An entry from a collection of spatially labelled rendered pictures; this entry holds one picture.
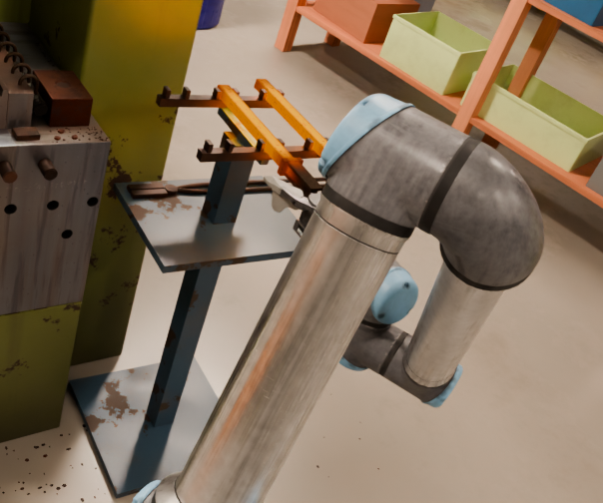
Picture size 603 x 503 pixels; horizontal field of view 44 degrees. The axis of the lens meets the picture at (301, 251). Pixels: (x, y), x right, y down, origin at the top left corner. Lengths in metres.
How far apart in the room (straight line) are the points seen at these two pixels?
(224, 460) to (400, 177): 0.40
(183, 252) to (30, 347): 0.49
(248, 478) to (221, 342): 1.60
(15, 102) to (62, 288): 0.47
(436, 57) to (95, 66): 2.77
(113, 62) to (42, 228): 0.40
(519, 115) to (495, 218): 3.28
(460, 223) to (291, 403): 0.29
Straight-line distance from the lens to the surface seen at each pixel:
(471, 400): 2.77
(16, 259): 1.71
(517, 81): 4.53
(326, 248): 0.83
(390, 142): 0.81
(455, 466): 2.52
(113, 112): 1.82
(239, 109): 1.63
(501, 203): 0.81
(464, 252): 0.83
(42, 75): 1.66
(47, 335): 1.90
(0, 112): 1.56
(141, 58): 1.77
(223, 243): 1.68
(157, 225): 1.68
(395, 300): 1.26
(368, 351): 1.33
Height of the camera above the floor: 1.72
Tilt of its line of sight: 34 degrees down
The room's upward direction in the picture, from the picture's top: 21 degrees clockwise
